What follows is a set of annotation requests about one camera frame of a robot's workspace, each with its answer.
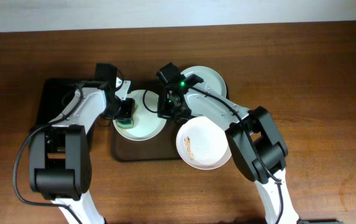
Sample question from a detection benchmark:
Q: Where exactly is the black rectangular tray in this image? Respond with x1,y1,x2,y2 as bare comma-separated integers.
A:
30,77,100,154

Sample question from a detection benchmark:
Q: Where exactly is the green kitchen sponge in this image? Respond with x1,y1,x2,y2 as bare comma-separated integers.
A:
115,104,138,129

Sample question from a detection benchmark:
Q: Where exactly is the brown plastic serving tray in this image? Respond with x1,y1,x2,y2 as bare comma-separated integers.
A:
111,80,186,162

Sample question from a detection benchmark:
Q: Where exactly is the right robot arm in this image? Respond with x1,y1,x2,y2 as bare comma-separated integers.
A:
156,63,299,223

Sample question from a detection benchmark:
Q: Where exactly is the pale blue plate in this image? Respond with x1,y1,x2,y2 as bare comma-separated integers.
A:
181,66,228,97

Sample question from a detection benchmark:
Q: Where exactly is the white plate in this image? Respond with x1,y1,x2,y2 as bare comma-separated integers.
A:
176,116,232,170
113,90,166,141

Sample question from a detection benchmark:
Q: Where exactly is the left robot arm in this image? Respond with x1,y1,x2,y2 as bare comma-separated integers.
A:
28,63,134,223

